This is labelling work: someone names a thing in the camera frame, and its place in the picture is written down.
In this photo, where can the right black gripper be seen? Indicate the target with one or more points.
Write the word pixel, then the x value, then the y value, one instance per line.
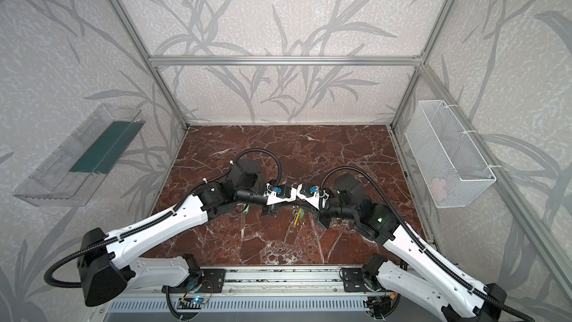
pixel 321 206

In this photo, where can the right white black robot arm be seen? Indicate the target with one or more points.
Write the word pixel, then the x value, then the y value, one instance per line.
pixel 438 285

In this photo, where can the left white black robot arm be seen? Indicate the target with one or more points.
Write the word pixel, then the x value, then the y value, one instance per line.
pixel 244 182

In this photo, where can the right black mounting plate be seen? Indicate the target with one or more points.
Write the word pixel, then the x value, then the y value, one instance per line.
pixel 356 280

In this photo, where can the black mounting plate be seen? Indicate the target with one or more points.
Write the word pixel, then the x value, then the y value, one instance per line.
pixel 207 281
pixel 356 280

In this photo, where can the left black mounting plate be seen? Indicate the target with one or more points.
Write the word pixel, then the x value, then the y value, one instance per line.
pixel 207 281

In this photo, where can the pink object in basket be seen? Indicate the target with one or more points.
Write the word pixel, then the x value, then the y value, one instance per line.
pixel 438 189

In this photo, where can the green led circuit board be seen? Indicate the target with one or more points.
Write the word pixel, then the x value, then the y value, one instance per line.
pixel 192 303

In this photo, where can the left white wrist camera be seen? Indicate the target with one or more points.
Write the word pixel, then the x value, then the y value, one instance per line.
pixel 280 194

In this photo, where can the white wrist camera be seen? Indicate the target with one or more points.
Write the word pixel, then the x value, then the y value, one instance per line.
pixel 280 194
pixel 314 195

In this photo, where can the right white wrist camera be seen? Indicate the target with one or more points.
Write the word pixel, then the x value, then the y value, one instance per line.
pixel 314 195

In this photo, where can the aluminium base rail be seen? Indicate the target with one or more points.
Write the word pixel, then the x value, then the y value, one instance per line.
pixel 281 279

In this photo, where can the white wire mesh basket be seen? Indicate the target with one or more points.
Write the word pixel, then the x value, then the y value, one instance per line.
pixel 444 149

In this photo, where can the aluminium frame crossbar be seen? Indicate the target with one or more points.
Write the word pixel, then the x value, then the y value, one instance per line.
pixel 285 60

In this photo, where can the slotted grey cable duct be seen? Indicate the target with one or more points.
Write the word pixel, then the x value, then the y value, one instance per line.
pixel 291 304

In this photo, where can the clear plastic wall tray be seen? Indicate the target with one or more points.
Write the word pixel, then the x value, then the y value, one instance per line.
pixel 71 175

